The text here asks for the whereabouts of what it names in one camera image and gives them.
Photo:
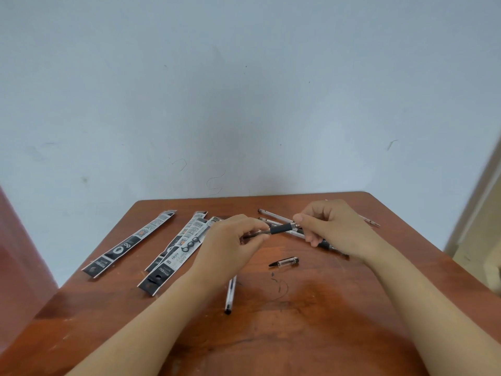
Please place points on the person's right hand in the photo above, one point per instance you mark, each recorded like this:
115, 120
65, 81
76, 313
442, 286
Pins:
340, 227

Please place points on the person's left hand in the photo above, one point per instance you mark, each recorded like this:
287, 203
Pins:
223, 246

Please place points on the person's left thumb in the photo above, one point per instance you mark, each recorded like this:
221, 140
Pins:
256, 242

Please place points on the person's right thumb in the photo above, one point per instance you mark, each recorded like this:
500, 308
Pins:
302, 222

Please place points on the black grip gel pen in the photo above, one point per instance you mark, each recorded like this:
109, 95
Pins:
280, 229

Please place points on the person's left forearm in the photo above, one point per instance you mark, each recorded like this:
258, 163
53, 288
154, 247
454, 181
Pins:
141, 332

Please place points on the person's right forearm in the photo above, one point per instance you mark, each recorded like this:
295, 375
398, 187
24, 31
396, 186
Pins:
430, 309

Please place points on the clear plastic pen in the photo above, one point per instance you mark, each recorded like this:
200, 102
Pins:
231, 295
372, 221
281, 227
274, 215

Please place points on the clear pen cap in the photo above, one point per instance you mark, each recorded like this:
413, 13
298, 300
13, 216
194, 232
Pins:
285, 262

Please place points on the black white refill packet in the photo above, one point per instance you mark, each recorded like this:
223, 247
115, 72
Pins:
129, 243
178, 240
172, 266

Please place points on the red-brown furniture panel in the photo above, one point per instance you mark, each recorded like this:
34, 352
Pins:
23, 270

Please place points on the beige door frame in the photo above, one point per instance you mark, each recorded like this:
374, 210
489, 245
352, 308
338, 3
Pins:
477, 215

